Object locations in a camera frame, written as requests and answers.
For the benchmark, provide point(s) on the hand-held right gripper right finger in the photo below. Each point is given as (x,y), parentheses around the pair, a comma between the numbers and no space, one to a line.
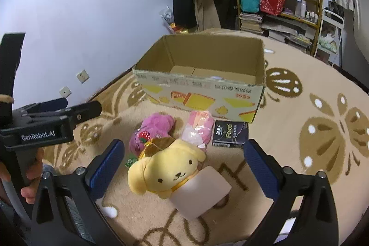
(259,174)

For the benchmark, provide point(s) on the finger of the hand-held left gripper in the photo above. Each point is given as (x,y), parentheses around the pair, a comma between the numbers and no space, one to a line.
(86,111)
(54,103)

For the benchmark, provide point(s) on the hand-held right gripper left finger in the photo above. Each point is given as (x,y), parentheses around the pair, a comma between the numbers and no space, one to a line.
(106,165)

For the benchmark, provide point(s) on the black tissue pack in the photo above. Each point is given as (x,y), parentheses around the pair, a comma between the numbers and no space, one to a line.
(227,133)

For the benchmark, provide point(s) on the yellow dog plush toy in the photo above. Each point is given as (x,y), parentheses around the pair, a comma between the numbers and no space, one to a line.
(167,169)

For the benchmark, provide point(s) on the purple plush toy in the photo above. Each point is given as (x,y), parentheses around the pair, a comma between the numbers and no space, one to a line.
(155,126)

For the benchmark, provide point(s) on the pink plastic-wrapped bundle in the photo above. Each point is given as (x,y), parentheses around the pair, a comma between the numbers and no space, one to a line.
(199,125)

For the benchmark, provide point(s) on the printed cardboard box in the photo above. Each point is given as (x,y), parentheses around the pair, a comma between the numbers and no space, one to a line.
(201,96)

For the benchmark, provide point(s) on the person's left hand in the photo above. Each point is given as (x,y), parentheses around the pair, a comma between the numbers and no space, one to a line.
(31,174)

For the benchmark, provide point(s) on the beige patterned blanket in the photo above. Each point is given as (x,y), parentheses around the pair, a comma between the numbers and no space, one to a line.
(288,176)

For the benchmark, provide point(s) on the clear plastic bag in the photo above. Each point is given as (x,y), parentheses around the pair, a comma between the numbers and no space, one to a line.
(167,17)

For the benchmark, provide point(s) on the pile of books and papers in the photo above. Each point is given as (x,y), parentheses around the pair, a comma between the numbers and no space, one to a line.
(288,31)

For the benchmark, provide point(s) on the stack of books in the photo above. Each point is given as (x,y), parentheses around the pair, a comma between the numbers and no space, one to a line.
(250,22)

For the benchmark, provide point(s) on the white cart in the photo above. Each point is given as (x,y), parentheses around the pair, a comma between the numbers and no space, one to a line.
(331,32)

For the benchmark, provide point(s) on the brown hanging clothes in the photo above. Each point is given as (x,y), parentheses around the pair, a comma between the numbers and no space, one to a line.
(210,4)

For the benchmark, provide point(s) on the short white bottle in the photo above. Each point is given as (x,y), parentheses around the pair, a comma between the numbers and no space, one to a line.
(303,9)

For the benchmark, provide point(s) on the tall white bottle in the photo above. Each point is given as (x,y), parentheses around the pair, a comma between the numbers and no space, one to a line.
(298,5)

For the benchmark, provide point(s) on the wooden shelf unit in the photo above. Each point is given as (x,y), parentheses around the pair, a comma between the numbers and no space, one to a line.
(318,4)

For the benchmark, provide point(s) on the white wall socket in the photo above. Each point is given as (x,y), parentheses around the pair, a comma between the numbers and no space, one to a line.
(82,76)
(65,92)

